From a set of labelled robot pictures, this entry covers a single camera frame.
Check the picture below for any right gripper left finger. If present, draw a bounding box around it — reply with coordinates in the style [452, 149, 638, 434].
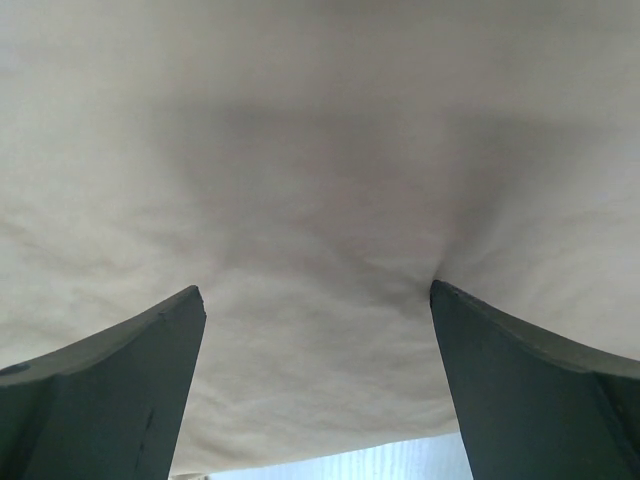
[1, 286, 206, 480]

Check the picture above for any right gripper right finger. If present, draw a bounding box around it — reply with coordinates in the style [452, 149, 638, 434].
[430, 281, 639, 480]

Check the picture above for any beige t shirt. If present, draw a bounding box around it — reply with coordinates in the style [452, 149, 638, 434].
[1, 1, 639, 477]

